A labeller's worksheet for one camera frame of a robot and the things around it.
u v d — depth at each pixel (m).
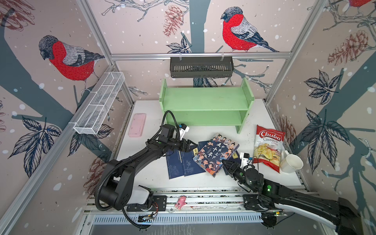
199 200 0.76
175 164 0.87
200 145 0.95
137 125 1.08
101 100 0.80
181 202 0.73
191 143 0.74
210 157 0.83
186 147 0.74
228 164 0.77
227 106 0.82
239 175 0.68
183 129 0.78
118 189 0.42
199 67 1.05
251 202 0.73
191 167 0.84
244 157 0.74
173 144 0.73
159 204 0.73
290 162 0.80
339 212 0.48
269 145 0.90
